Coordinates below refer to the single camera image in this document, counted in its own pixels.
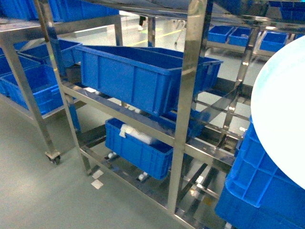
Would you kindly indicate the light blue oval tray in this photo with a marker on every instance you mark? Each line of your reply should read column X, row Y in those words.
column 278, row 109

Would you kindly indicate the large blue bin on shelf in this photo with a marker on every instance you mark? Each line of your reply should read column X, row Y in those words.
column 152, row 79

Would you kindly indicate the blue bin lower shelf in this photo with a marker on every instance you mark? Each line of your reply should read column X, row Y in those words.
column 154, row 159

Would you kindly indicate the stainless steel shelf rack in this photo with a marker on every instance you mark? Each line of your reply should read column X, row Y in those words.
column 196, row 162

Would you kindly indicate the white bag in bin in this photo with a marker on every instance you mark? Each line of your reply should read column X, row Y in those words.
column 129, row 130

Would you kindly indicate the blue bin left rack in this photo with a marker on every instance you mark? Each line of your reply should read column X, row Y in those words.
column 43, row 84

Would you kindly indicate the blue crate near right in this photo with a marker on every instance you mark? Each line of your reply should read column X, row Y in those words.
column 257, row 194

